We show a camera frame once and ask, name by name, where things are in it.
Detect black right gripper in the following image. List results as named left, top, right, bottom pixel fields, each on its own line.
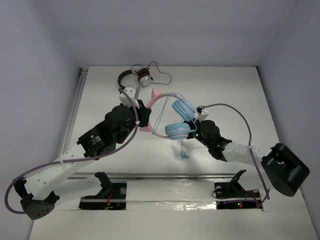
left=174, top=116, right=212, bottom=149

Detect light blue headphone cable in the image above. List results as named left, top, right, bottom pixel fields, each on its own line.
left=149, top=92, right=198, bottom=160

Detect pink blue cat-ear headphones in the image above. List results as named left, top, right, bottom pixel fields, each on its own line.
left=139, top=88, right=196, bottom=141

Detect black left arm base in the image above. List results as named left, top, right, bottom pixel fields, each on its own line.
left=78, top=172, right=127, bottom=211

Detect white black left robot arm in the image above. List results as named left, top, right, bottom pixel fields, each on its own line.
left=7, top=99, right=152, bottom=220

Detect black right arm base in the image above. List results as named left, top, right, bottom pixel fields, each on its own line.
left=211, top=169, right=263, bottom=210

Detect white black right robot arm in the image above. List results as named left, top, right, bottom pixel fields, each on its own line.
left=187, top=120, right=310, bottom=197

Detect brown silver headphones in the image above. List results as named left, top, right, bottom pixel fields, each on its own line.
left=117, top=67, right=153, bottom=90

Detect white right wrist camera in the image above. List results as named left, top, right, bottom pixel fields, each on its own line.
left=195, top=105, right=210, bottom=122

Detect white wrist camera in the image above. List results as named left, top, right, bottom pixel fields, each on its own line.
left=118, top=85, right=140, bottom=108
left=195, top=105, right=210, bottom=122

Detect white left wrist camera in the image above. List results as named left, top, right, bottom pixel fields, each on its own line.
left=118, top=85, right=140, bottom=108

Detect black headphone cable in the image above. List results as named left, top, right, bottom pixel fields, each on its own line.
left=130, top=61, right=173, bottom=86

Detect aluminium rail frame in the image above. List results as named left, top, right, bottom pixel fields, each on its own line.
left=51, top=66, right=288, bottom=180

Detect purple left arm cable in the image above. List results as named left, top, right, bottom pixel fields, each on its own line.
left=4, top=88, right=140, bottom=216

